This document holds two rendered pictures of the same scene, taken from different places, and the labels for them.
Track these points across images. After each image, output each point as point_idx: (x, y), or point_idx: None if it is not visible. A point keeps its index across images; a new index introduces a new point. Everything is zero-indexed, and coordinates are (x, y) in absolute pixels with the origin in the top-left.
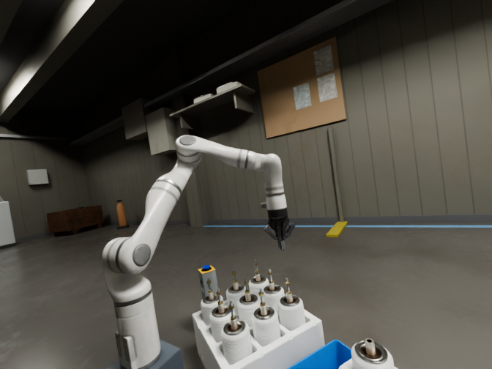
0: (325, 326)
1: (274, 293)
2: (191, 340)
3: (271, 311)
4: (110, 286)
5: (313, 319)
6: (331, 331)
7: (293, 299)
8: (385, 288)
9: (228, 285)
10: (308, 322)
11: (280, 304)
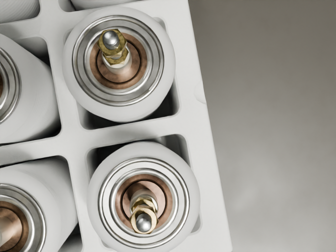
0: (296, 86)
1: (107, 106)
2: None
3: (33, 240)
4: None
5: (210, 234)
6: (299, 112)
7: (164, 204)
8: None
9: None
10: (185, 239)
11: (91, 203)
